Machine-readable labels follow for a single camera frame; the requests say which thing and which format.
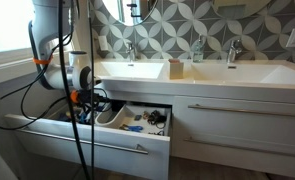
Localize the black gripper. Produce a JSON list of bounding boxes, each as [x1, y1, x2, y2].
[[74, 90, 110, 106]]

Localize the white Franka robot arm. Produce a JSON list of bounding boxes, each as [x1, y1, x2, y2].
[[0, 0, 92, 180]]

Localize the white curved drawer divider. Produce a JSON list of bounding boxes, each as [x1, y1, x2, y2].
[[95, 103, 123, 129]]

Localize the open white vanity drawer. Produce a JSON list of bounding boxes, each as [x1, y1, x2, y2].
[[5, 104, 171, 180]]

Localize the closed white vanity drawer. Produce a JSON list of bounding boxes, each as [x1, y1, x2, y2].
[[172, 96, 295, 177]]

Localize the white rectangular sink basin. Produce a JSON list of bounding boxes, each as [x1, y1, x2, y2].
[[96, 62, 164, 79]]

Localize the chrome sink faucet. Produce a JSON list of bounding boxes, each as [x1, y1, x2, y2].
[[126, 42, 136, 62]]

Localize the black hair accessories pile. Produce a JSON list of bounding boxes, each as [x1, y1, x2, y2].
[[143, 110, 167, 127]]

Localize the clear soap dispenser bottle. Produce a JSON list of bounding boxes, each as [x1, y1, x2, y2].
[[193, 35, 204, 63]]

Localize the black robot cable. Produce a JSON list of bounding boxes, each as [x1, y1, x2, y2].
[[0, 0, 111, 180]]

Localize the blue handled scissors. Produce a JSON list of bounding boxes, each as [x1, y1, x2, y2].
[[119, 124, 143, 132]]

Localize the chrome drawer handle bar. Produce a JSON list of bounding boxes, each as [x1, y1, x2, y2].
[[18, 129, 149, 155]]

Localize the round wall mirror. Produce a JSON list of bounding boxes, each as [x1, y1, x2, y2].
[[102, 0, 158, 26]]

